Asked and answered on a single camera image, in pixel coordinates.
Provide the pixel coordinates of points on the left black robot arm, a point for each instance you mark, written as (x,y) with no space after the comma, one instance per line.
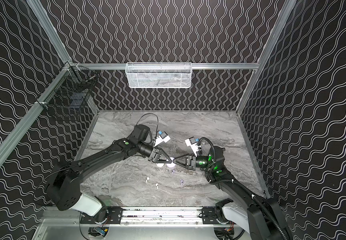
(63,185)

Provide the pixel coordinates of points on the purple earbud charging case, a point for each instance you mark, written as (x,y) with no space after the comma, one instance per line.
(171,165)

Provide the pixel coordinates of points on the black wire mesh basket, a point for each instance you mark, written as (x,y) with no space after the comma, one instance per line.
(69,101)

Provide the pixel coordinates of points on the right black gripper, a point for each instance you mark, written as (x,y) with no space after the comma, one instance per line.
(192,162)

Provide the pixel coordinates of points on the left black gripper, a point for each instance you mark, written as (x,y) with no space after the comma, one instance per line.
(155,154)

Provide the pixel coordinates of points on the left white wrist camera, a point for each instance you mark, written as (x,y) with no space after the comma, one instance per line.
(162,137)

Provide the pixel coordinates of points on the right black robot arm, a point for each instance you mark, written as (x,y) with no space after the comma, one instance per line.
(261,218)

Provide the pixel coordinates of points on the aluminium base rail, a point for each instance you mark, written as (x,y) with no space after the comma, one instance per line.
(151,217)

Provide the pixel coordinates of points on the white wire mesh basket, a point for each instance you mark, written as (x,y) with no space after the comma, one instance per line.
(157,75)

